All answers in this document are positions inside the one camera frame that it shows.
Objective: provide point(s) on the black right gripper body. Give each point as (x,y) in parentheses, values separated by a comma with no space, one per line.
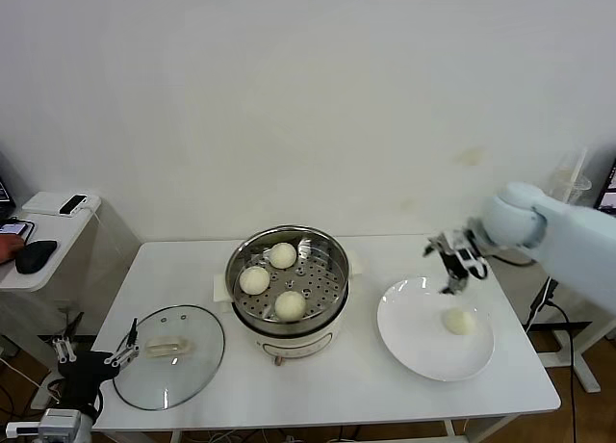
(464,250)

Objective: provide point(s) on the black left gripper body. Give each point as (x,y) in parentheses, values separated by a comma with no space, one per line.
(86,371)

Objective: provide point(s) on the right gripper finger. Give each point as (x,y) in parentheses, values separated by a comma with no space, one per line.
(435,244)
(457,280)

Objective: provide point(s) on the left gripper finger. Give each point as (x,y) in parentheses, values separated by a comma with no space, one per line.
(127,352)
(66,349)

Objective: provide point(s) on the white steamed baozi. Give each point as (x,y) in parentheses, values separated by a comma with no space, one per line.
(459,321)
(282,256)
(290,306)
(254,280)

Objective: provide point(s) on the round glass pot lid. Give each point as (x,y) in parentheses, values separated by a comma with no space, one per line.
(192,327)

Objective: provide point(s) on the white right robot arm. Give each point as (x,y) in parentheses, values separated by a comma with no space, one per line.
(577,241)

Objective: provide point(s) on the stainless steel steamer basket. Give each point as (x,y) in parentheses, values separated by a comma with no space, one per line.
(322,279)

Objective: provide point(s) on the person's hand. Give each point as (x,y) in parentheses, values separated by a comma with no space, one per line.
(9,248)

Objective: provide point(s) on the round white plate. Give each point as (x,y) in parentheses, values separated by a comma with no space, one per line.
(414,327)

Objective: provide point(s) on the black computer mouse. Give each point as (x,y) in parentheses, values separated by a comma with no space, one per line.
(36,256)

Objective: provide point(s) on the clear plastic drink cup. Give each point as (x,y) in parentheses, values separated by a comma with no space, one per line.
(563,185)

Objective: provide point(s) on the smartphone with lit screen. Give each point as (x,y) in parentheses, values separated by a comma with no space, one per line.
(13,227)

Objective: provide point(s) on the small black screen device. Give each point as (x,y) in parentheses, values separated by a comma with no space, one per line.
(72,205)

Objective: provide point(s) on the flat white box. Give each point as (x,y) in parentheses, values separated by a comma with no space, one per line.
(41,204)

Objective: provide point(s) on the open black laptop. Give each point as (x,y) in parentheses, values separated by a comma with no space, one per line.
(4,192)
(608,188)

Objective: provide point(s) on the cream electric cooker base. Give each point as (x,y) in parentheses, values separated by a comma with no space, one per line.
(308,349)

